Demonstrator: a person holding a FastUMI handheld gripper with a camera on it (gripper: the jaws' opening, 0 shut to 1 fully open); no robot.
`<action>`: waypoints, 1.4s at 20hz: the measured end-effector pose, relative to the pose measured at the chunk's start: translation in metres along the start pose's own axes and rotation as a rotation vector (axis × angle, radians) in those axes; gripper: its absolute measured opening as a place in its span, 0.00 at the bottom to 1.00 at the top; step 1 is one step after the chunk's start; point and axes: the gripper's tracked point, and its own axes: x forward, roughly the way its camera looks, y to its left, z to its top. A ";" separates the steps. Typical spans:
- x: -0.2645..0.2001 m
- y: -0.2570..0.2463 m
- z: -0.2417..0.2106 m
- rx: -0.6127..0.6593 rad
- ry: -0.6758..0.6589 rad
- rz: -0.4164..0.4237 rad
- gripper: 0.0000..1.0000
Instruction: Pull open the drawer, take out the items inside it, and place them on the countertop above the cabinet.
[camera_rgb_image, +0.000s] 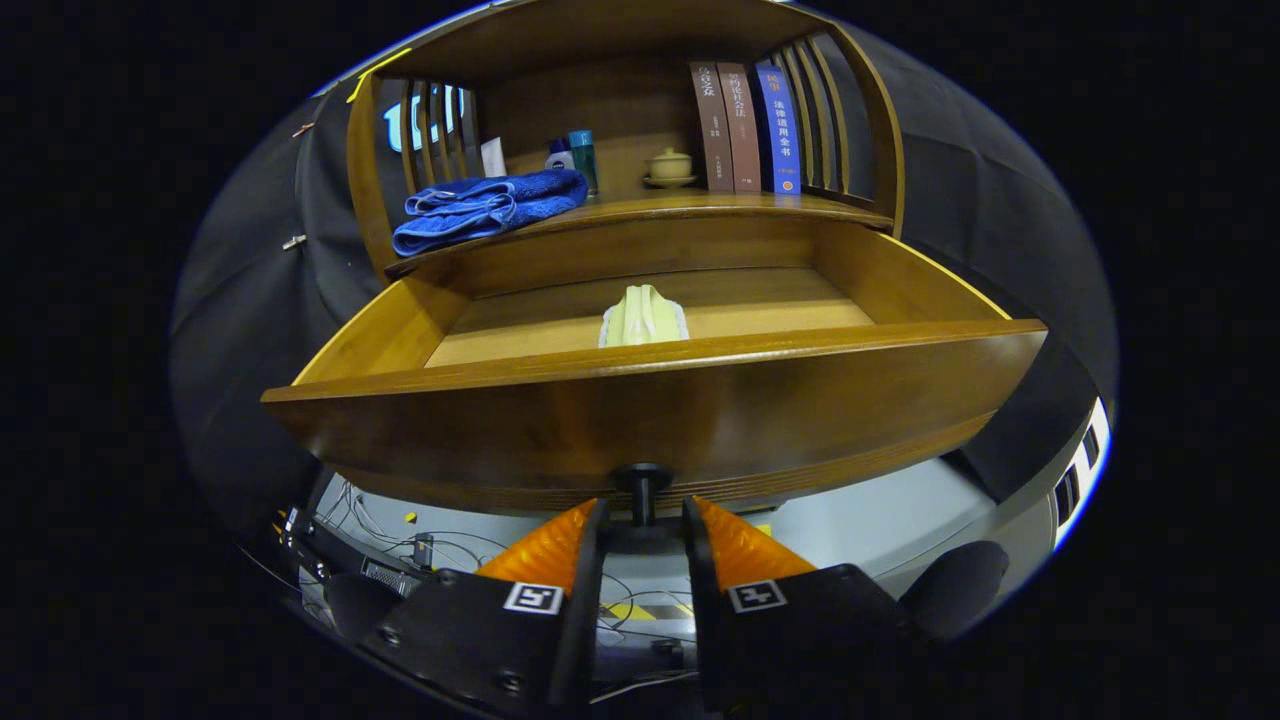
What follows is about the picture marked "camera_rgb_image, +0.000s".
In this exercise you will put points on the dark rounded object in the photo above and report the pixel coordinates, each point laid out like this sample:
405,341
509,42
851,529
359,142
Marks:
955,590

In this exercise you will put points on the dark brown book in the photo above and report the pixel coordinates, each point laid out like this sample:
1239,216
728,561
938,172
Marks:
712,130

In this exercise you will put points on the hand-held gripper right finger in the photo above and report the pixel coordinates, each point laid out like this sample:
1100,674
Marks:
705,620

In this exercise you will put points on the blue book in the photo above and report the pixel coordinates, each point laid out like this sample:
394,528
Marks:
780,130

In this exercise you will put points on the white lotion bottle blue cap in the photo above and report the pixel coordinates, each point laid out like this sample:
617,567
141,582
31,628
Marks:
560,158

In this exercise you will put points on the reddish brown book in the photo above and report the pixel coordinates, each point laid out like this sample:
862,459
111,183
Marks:
742,130

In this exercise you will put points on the white tube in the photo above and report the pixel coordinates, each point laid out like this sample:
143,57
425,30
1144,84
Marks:
493,160

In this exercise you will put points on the black floor equipment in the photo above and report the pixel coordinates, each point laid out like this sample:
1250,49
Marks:
385,575

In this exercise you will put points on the folded blue towel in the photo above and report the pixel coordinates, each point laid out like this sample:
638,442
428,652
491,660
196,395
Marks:
480,205

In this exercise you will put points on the white slotted panel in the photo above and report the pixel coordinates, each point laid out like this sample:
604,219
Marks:
1082,470

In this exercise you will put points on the clear teal bottle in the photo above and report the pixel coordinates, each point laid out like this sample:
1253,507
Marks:
583,160

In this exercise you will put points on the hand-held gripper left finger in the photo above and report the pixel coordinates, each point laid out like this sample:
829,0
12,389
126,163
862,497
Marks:
580,620

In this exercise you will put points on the wooden countertop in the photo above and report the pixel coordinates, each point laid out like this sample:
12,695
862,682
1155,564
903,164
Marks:
700,205

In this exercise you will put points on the wooden drawer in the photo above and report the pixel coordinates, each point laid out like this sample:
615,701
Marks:
700,420

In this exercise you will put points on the wooden cabinet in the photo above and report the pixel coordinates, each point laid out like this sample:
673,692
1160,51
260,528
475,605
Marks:
600,100

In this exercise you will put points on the beige lidded teacup with saucer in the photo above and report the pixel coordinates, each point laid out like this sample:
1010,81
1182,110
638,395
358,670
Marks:
670,165

